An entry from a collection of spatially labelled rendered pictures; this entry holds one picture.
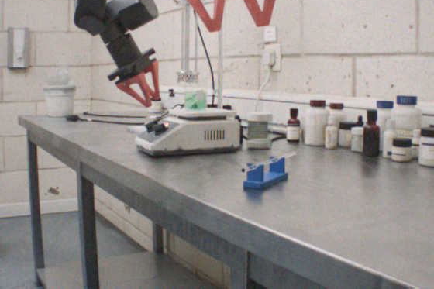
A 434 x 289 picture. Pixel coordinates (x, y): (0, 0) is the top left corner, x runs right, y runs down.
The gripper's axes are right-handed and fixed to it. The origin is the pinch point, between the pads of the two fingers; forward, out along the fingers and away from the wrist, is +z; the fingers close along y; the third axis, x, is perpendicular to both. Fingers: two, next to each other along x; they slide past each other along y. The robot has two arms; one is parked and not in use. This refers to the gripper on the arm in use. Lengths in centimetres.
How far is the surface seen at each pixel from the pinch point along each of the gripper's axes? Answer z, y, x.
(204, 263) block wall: 87, 57, 70
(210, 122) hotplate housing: 10.5, 5.3, -6.3
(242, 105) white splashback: 29, 64, 22
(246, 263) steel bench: 16, -36, -31
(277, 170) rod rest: 15.0, -14.4, -27.9
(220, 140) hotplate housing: 14.9, 4.9, -6.6
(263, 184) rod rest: 12.4, -22.4, -29.6
